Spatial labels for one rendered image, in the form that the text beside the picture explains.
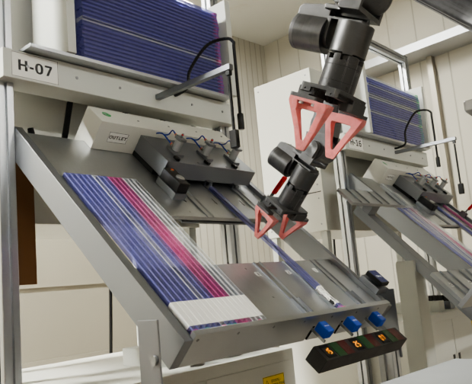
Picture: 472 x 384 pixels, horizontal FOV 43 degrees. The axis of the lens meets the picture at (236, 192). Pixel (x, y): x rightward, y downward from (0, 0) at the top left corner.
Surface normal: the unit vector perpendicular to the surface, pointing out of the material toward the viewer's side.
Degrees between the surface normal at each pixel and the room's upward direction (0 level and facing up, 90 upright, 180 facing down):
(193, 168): 133
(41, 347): 90
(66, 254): 90
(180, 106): 90
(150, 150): 90
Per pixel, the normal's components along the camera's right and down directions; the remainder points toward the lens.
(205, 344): 0.60, 0.55
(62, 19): -0.67, -0.06
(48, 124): 0.74, -0.17
